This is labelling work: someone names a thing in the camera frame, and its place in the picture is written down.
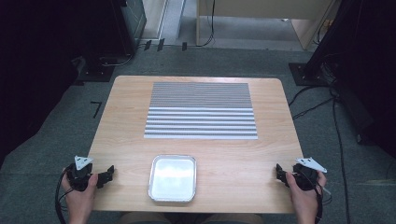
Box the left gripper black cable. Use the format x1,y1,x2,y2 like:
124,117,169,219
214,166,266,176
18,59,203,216
54,169,75,224

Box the black curtain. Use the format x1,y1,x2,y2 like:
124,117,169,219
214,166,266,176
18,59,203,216
303,0,396,160

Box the grey metal cabinet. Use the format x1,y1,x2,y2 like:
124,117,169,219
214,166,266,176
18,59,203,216
120,0,148,43

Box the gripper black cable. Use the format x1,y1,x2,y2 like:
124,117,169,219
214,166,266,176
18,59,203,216
313,178,332,224
54,169,75,224

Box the person's right hand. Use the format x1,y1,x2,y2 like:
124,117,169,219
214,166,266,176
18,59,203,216
285,170,328,217

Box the short black floor cable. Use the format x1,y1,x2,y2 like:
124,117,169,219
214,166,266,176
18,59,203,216
288,85,334,120

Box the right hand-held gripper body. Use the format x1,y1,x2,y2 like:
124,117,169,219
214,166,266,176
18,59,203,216
291,157,328,191

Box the long black floor cable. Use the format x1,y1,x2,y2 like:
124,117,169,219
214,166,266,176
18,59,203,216
330,88,352,224

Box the person's left hand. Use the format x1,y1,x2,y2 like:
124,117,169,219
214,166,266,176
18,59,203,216
61,168,99,217

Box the aluminium foil tray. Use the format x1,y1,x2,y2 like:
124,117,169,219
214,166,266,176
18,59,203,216
148,154,198,203

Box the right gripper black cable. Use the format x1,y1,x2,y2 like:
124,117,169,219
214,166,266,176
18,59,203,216
313,178,332,224

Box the grey striped placemat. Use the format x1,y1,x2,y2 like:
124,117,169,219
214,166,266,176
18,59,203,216
143,81,259,140

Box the light wooden desk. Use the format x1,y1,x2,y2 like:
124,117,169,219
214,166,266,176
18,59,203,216
195,0,341,51

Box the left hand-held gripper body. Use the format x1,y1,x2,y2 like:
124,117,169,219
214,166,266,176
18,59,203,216
66,155,94,192

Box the hanging black cable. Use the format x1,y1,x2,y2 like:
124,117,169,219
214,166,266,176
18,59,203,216
197,0,217,49

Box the black stand base plate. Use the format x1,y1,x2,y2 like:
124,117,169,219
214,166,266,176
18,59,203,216
77,55,117,83
288,62,332,87

